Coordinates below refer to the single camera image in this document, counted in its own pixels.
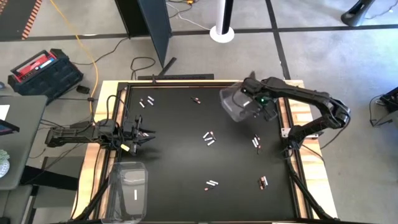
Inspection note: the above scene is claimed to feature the white pole with round base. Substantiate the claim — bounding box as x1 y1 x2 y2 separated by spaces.
209 0 235 44

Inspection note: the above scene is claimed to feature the black equipment on cart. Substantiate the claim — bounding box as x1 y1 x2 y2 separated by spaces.
369 86 398 128

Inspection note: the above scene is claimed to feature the black stand foot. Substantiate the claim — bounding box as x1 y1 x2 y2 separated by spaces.
340 0 376 27

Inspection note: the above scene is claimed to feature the black partition foot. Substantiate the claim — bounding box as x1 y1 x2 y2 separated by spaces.
157 57 177 77

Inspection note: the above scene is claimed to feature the patterned bowl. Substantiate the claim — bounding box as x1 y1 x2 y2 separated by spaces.
0 149 11 179

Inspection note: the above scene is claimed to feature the grey desk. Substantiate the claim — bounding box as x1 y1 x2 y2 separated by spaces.
0 95 48 191

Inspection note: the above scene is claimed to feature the black desk base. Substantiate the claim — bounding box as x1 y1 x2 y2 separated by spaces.
19 156 79 192

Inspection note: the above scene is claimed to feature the white floor cable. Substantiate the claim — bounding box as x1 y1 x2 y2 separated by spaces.
166 1 212 31

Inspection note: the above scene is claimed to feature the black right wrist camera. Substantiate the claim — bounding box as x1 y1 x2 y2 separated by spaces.
264 105 279 122

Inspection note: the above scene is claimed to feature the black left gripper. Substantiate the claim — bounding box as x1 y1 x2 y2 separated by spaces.
123 114 156 156

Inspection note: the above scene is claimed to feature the grey chair seat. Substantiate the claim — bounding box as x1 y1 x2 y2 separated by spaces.
0 184 34 224

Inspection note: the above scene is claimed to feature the yellow cable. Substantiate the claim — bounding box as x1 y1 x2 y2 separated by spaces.
49 0 100 114

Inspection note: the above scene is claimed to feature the white paper sheet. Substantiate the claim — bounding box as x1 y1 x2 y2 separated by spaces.
0 104 11 121

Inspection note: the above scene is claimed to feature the red and black toolbox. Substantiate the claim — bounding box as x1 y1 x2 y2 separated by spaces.
7 48 84 98

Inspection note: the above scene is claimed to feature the black looped floor cable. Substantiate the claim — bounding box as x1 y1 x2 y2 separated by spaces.
129 56 156 81

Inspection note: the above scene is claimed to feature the black floor bar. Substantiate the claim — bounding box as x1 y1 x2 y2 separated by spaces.
137 73 215 81

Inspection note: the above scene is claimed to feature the dark partition panel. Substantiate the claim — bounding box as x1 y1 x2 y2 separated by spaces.
114 0 173 68

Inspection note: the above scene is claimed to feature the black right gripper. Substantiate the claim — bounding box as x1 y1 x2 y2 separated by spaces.
243 79 276 121

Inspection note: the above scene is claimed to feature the clear plastic bin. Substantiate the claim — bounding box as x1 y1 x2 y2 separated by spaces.
101 161 149 224
219 81 265 123

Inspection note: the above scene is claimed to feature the black orange-striped floor mat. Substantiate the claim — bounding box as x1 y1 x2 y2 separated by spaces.
0 0 44 40

